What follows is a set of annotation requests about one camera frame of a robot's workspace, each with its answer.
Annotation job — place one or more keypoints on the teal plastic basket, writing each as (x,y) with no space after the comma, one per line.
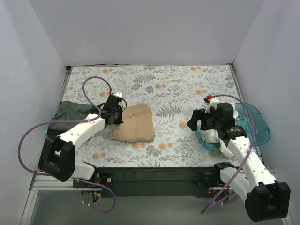
(262,131)

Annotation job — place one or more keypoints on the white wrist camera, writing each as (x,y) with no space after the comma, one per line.
(118,94)
(211,102)

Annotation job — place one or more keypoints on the tan t shirt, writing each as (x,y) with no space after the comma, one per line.
(137,125)

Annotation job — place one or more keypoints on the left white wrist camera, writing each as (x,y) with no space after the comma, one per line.
(118,94)

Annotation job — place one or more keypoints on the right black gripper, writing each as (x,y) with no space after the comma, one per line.
(201,119)

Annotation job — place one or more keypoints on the white t shirt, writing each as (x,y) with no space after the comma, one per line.
(220,136)

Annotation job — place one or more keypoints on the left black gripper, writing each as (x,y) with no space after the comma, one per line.
(115,117)

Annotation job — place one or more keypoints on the black folded t shirt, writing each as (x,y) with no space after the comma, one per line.
(55,132)

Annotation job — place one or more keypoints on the floral table cloth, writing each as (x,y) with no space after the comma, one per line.
(172,92)

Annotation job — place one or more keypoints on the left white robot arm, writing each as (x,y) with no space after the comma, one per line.
(58,154)

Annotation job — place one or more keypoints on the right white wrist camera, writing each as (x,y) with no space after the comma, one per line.
(211,102)

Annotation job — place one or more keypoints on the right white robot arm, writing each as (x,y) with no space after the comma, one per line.
(263,195)

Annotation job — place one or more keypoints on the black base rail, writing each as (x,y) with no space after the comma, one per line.
(159,181)

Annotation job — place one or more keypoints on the dark grey folded t shirt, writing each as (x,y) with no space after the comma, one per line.
(68,111)

